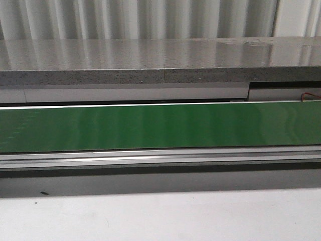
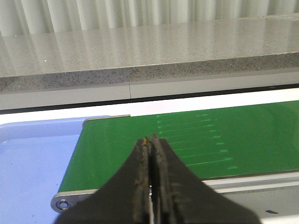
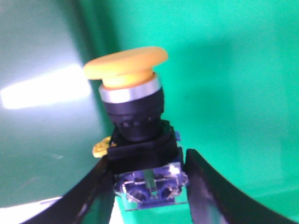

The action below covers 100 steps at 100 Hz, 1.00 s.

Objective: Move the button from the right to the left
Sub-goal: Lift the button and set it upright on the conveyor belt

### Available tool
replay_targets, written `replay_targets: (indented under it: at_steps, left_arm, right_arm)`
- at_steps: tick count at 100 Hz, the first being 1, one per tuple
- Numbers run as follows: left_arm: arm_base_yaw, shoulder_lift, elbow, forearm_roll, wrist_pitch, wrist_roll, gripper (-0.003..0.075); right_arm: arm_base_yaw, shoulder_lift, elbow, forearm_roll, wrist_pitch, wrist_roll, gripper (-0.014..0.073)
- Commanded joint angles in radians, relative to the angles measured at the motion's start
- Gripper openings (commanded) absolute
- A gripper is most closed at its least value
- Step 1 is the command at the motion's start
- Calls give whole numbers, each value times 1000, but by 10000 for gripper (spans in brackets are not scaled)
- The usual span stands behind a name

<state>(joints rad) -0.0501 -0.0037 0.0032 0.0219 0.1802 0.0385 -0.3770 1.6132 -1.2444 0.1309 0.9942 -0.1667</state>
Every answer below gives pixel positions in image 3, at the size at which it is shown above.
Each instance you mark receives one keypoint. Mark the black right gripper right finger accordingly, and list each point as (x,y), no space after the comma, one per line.
(214,200)

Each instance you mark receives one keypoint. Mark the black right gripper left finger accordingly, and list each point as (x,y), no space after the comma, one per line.
(91,201)

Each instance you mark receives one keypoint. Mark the yellow mushroom push button switch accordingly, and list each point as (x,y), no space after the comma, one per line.
(143,150)

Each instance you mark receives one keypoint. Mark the green conveyor belt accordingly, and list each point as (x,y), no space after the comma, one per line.
(50,114)

